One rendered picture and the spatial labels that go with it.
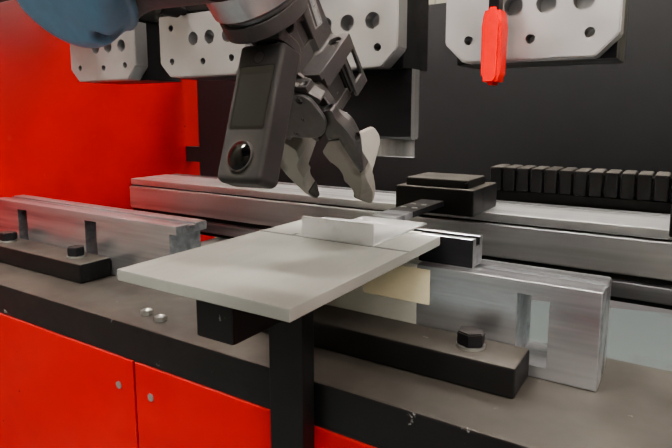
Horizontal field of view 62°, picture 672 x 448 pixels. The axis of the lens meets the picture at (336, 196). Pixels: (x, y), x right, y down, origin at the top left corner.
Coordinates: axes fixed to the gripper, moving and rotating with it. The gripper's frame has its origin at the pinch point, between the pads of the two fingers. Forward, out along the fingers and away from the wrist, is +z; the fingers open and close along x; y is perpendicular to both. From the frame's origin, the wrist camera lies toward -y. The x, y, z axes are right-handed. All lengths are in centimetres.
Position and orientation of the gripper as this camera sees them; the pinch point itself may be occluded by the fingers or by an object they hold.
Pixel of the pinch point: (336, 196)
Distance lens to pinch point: 56.0
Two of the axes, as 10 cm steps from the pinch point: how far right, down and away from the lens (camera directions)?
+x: -8.4, -0.8, 5.3
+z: 3.4, 6.8, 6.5
